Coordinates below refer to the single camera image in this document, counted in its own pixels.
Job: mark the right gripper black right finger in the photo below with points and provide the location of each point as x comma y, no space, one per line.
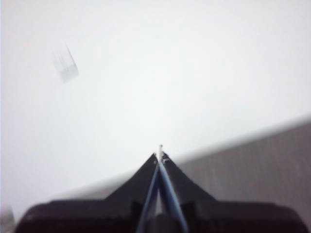
206,213

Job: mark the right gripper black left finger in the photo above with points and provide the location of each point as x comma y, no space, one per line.
116,213

